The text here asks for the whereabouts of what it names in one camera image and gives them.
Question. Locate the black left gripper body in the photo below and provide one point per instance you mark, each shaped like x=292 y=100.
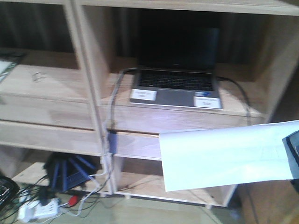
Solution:
x=8 y=190

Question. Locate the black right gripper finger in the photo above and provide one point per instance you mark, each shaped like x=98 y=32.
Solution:
x=291 y=144

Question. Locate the white paper sheet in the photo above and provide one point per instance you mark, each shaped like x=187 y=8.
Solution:
x=226 y=156

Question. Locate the white power strip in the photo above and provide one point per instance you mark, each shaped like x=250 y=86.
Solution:
x=35 y=210

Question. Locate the black router with blue antennas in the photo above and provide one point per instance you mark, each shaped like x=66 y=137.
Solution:
x=66 y=171

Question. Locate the red plug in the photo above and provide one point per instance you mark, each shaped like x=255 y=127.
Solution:
x=73 y=200

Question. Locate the white note on laptop right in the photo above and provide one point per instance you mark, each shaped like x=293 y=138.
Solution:
x=206 y=102

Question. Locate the white note on laptop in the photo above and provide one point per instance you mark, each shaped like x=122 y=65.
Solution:
x=143 y=94
x=206 y=102

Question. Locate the grey adapter dongle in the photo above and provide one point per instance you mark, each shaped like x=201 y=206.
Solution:
x=112 y=140

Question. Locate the wooden shelf unit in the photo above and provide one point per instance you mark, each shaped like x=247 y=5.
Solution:
x=56 y=102

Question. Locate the silver laptop computer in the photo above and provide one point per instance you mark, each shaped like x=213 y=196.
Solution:
x=178 y=64

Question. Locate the white note on laptop left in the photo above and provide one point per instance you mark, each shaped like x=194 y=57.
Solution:
x=143 y=94

